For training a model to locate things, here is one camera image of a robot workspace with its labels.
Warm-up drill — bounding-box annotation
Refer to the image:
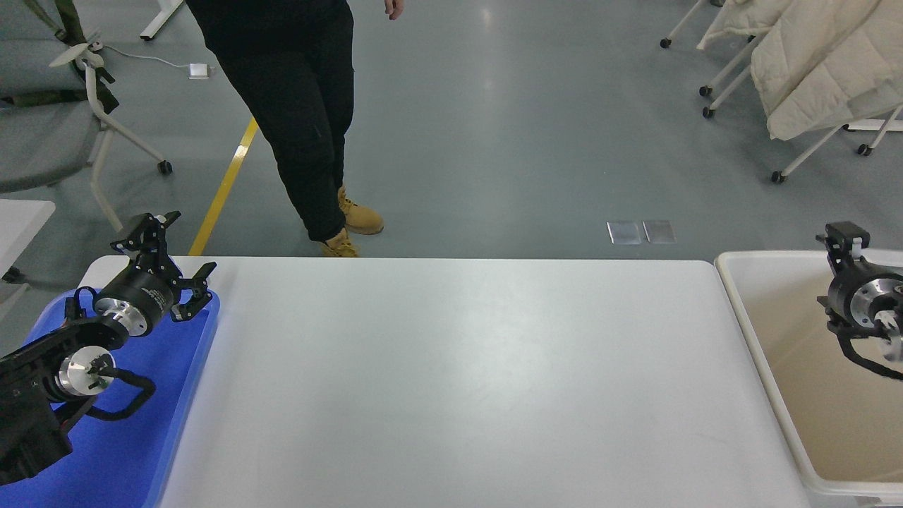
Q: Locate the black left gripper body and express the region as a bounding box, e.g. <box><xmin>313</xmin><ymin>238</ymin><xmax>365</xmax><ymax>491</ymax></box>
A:
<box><xmin>106</xmin><ymin>262</ymin><xmax>183</xmax><ymax>327</ymax></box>

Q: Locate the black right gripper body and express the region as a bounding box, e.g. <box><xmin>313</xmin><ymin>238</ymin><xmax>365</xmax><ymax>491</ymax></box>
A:
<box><xmin>827</xmin><ymin>261</ymin><xmax>903</xmax><ymax>334</ymax></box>

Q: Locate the large pale plastic bin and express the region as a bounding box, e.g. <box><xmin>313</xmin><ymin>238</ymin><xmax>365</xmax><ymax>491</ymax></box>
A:
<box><xmin>714</xmin><ymin>250</ymin><xmax>903</xmax><ymax>500</ymax></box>

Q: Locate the small white side table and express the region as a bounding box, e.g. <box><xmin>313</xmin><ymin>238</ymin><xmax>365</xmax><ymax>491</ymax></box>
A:
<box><xmin>0</xmin><ymin>200</ymin><xmax>56</xmax><ymax>283</ymax></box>

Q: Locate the cream padded jacket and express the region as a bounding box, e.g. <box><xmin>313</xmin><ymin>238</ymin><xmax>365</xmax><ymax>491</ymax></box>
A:
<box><xmin>767</xmin><ymin>0</ymin><xmax>903</xmax><ymax>142</ymax></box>
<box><xmin>750</xmin><ymin>0</ymin><xmax>879</xmax><ymax>117</ymax></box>
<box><xmin>698</xmin><ymin>0</ymin><xmax>791</xmax><ymax>50</ymax></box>

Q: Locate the blue plastic tray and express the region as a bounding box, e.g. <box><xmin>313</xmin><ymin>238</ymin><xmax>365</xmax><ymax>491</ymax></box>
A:
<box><xmin>0</xmin><ymin>288</ymin><xmax>221</xmax><ymax>508</ymax></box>

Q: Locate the person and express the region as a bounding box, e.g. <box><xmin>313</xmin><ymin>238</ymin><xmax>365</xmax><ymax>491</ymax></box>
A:
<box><xmin>183</xmin><ymin>0</ymin><xmax>406</xmax><ymax>258</ymax></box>

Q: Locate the white desk leg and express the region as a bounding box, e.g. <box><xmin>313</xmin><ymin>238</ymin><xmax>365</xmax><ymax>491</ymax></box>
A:
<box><xmin>139</xmin><ymin>0</ymin><xmax>184</xmax><ymax>40</ymax></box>

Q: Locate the dark green garment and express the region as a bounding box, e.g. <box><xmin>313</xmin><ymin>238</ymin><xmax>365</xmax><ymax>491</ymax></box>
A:
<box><xmin>0</xmin><ymin>0</ymin><xmax>121</xmax><ymax>114</ymax></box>

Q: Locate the white wheeled chair frame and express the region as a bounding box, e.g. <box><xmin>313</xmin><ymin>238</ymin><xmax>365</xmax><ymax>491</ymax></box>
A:
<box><xmin>698</xmin><ymin>32</ymin><xmax>770</xmax><ymax>119</ymax></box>
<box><xmin>660</xmin><ymin>0</ymin><xmax>706</xmax><ymax>49</ymax></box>
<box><xmin>770</xmin><ymin>106</ymin><xmax>903</xmax><ymax>186</ymax></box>

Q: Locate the grey chair with white frame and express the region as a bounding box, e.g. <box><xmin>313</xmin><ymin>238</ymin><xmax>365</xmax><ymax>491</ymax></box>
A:
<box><xmin>0</xmin><ymin>0</ymin><xmax>174</xmax><ymax>234</ymax></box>

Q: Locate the white floor cable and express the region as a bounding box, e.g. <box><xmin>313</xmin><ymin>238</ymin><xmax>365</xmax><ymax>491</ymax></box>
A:
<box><xmin>102</xmin><ymin>44</ymin><xmax>191</xmax><ymax>70</ymax></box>

